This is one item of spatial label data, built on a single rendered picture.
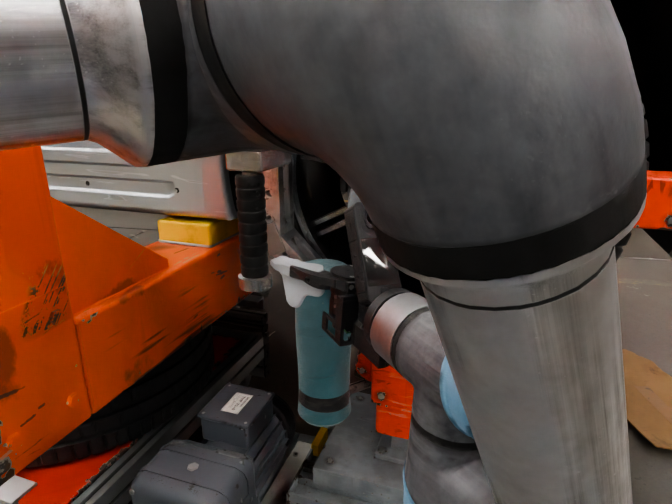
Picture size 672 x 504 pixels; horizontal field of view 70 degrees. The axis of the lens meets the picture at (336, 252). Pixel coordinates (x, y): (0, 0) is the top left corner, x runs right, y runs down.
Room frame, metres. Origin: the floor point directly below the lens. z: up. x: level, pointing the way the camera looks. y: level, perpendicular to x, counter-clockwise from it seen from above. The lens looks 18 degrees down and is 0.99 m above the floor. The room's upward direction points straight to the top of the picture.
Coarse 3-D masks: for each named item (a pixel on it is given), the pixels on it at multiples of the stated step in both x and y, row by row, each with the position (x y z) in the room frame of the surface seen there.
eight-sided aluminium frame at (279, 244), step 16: (272, 176) 0.80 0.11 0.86; (288, 176) 0.84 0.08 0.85; (272, 192) 0.80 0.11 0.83; (288, 192) 0.84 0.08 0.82; (272, 208) 0.80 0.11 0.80; (288, 208) 0.84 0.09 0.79; (272, 224) 0.80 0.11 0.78; (288, 224) 0.83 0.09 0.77; (272, 240) 0.80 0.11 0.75; (288, 240) 0.80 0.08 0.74; (304, 240) 0.84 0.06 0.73; (288, 256) 0.79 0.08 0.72; (304, 256) 0.80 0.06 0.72
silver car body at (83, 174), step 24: (72, 144) 1.07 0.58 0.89; (96, 144) 1.04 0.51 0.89; (48, 168) 1.09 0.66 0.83; (72, 168) 1.07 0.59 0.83; (96, 168) 1.05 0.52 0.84; (120, 168) 1.03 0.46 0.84; (144, 168) 1.01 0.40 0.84; (168, 168) 0.99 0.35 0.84; (192, 168) 0.97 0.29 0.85; (216, 168) 0.95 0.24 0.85; (72, 192) 1.07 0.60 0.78; (96, 192) 1.05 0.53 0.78; (120, 192) 1.03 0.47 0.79; (144, 192) 1.01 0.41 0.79; (168, 192) 0.99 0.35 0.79; (192, 192) 0.97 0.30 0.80; (216, 192) 0.95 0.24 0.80; (192, 216) 0.98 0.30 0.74; (216, 216) 0.96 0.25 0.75
